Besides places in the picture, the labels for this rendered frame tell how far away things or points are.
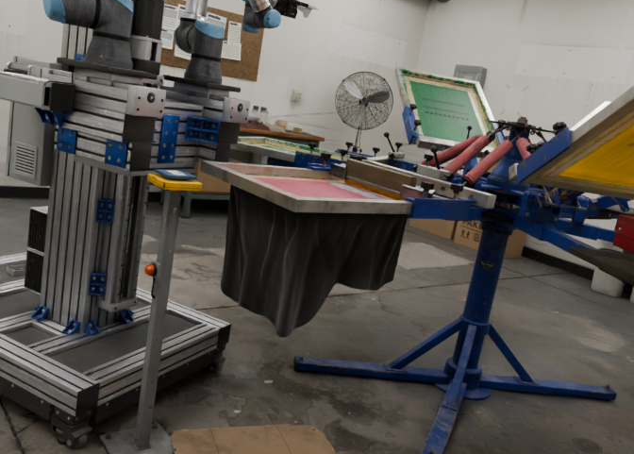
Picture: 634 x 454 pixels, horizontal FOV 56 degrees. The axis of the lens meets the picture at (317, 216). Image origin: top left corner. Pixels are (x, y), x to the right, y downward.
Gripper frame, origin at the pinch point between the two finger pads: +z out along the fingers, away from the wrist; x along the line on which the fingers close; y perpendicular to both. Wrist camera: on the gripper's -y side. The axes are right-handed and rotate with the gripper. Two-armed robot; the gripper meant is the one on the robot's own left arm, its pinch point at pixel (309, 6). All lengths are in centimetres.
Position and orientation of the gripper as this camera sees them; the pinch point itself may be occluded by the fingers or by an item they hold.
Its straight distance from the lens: 292.2
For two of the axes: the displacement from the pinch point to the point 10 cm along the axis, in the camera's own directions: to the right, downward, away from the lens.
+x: 5.8, 3.9, -7.1
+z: 7.7, 0.1, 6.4
